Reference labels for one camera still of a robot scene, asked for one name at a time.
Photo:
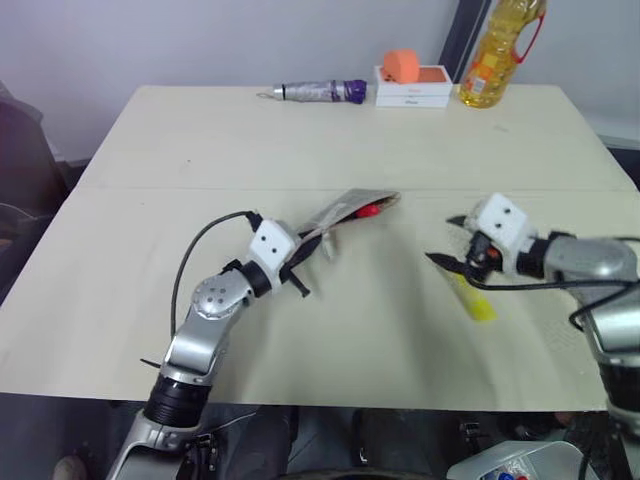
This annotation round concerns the yellow highlighter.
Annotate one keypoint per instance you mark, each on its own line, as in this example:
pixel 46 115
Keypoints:
pixel 475 302

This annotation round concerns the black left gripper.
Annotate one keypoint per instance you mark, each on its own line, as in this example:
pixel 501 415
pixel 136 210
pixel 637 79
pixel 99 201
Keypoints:
pixel 292 262

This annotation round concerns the dark grey wall post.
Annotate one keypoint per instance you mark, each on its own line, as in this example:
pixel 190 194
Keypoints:
pixel 462 35

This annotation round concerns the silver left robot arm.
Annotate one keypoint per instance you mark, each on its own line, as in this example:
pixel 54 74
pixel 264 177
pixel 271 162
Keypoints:
pixel 200 345

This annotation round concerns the clear plastic storage container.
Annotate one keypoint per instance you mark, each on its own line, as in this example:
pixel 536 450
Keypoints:
pixel 520 462

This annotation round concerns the folded silver purple umbrella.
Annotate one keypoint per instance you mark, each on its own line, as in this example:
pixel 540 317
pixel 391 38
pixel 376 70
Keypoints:
pixel 320 91

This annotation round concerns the dark rounded shape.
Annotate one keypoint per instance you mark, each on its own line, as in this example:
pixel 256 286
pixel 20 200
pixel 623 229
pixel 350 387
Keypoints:
pixel 250 440
pixel 400 440

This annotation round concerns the red marker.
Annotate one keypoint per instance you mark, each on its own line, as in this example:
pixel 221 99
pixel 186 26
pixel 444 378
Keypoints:
pixel 369 211

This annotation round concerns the orange foam block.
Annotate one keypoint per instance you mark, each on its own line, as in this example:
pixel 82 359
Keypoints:
pixel 400 65

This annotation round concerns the flat white box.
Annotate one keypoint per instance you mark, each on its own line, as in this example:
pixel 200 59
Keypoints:
pixel 412 101

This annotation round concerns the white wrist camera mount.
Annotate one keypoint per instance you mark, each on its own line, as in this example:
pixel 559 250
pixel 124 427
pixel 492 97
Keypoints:
pixel 502 220
pixel 270 245

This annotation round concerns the dark chair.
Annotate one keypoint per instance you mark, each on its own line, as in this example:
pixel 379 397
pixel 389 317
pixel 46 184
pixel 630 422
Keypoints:
pixel 25 165

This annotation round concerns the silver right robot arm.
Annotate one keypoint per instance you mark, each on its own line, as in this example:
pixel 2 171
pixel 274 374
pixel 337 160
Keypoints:
pixel 595 260

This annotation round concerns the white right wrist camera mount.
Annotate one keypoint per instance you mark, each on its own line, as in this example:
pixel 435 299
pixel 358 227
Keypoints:
pixel 502 220

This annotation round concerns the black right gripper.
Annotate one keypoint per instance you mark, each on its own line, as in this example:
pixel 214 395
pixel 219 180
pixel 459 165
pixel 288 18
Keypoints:
pixel 481 255

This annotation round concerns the white box with orange lid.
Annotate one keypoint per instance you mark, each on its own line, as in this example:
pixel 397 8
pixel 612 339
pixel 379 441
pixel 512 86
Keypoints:
pixel 425 79

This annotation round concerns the yellow cooking oil bottle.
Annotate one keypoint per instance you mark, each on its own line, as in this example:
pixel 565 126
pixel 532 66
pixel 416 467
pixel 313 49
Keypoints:
pixel 492 60

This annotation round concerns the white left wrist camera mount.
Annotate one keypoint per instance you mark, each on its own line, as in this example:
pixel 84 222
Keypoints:
pixel 270 245

